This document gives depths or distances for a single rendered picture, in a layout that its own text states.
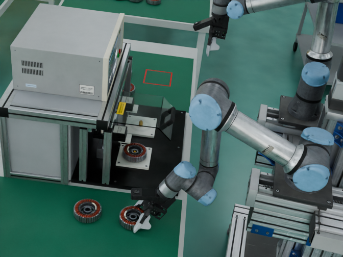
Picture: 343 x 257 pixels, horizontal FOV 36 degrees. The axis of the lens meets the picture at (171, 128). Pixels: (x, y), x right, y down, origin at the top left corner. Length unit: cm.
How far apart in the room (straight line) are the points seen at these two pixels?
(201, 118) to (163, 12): 224
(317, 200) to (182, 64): 154
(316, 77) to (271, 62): 279
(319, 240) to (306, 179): 31
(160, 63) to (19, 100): 127
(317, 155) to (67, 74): 102
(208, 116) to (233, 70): 313
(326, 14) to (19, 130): 138
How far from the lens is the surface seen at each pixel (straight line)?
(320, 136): 198
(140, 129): 264
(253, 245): 297
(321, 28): 245
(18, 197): 233
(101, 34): 230
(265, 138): 183
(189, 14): 398
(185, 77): 317
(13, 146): 232
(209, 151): 206
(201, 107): 177
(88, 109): 218
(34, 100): 223
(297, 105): 247
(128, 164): 243
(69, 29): 234
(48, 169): 235
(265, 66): 508
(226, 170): 371
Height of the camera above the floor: 235
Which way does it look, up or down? 36 degrees down
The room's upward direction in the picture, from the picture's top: 8 degrees clockwise
